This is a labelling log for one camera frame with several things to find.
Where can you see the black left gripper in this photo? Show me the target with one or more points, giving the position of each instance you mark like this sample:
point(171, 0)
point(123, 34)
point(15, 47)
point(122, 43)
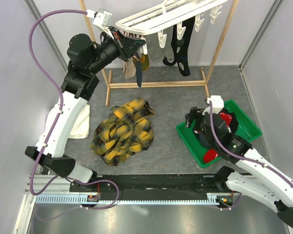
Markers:
point(126, 45)

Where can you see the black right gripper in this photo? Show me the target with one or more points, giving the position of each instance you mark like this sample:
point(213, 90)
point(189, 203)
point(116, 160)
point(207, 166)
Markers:
point(194, 113)

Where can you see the red cat face sock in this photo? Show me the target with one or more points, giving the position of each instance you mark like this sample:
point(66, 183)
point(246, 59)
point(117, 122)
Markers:
point(226, 117)

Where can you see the red candy cane sock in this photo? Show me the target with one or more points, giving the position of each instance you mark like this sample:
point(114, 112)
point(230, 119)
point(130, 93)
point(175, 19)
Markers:
point(210, 155)

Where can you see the navy santa sock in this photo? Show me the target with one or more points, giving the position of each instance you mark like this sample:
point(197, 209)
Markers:
point(233, 125)
point(139, 72)

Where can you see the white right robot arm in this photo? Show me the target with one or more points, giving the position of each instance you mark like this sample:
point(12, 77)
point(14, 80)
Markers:
point(218, 132)

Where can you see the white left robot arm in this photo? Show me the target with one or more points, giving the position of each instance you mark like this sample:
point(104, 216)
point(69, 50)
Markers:
point(87, 58)

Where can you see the white plastic clip hanger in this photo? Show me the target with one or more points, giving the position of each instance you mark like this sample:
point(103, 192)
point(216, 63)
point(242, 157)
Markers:
point(167, 14)

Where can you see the olive orange sock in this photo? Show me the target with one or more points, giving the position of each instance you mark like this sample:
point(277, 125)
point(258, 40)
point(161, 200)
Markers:
point(144, 62)

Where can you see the beige sock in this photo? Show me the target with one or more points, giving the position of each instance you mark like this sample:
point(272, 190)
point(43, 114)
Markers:
point(129, 69)

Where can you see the grey sock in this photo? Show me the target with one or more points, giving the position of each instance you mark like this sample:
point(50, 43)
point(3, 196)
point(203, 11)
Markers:
point(156, 54)

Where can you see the green plastic tray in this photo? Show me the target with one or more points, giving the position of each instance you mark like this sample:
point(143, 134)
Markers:
point(247, 129)

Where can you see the yellow black plaid cloth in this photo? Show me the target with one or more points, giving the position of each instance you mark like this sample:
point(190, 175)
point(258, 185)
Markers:
point(127, 131)

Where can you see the white folded towel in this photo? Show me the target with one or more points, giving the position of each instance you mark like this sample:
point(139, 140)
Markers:
point(81, 126)

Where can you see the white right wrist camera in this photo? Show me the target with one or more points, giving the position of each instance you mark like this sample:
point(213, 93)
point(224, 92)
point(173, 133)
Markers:
point(215, 105)

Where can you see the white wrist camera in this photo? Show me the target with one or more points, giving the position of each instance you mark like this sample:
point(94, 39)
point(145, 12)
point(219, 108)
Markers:
point(101, 21)
point(215, 105)

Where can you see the wooden clothes rack frame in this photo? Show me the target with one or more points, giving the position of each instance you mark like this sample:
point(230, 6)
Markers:
point(161, 84)

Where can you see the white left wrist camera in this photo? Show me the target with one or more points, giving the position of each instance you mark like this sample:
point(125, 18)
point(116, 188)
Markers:
point(101, 21)

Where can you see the light blue cable duct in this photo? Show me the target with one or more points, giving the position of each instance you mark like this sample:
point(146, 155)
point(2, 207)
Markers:
point(88, 200)

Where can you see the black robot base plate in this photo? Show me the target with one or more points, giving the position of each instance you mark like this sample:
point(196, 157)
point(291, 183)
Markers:
point(159, 186)

